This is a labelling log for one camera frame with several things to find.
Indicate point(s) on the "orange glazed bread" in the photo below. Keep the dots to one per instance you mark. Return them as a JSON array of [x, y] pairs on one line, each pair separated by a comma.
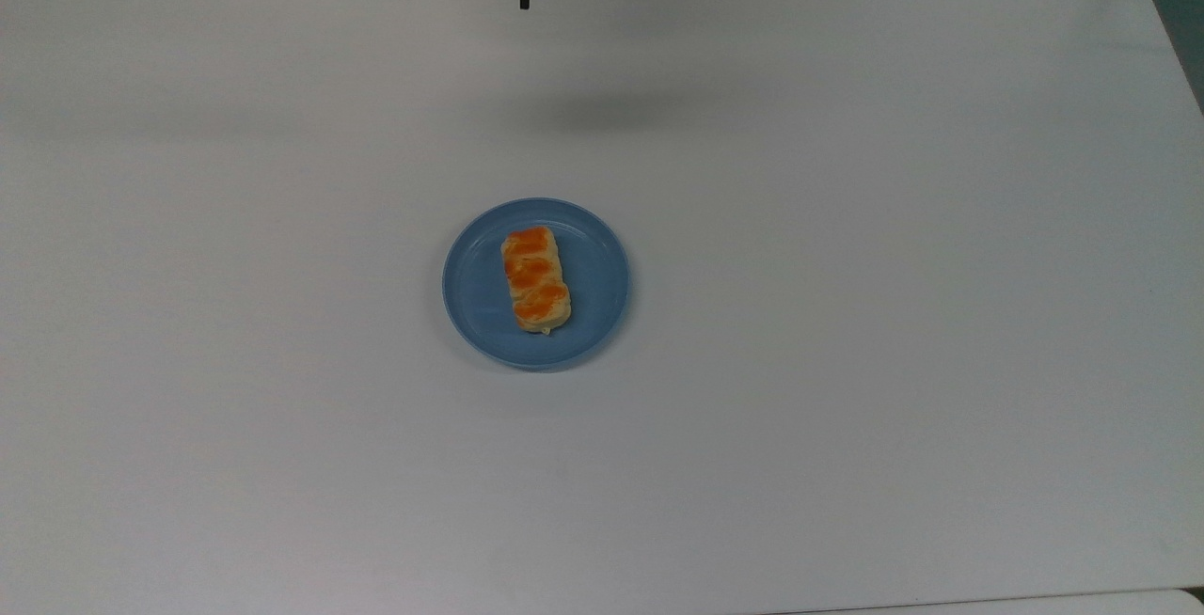
[[536, 278]]

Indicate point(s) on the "blue round plate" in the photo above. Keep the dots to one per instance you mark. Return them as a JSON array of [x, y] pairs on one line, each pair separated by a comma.
[[593, 295]]

